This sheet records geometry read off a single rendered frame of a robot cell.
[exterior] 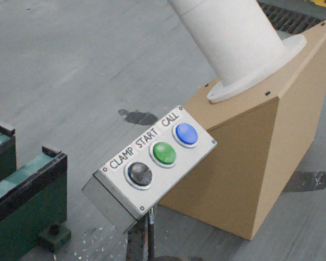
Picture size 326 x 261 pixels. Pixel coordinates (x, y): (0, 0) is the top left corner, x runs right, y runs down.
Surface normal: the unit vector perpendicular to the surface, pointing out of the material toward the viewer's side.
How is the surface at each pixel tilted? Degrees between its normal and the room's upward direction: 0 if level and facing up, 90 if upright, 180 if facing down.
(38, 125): 0
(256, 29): 50
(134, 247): 90
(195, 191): 90
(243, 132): 90
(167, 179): 29
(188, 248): 0
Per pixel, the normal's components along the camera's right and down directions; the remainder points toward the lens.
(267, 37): 0.57, -0.23
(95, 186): -0.54, 0.44
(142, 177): 0.47, -0.51
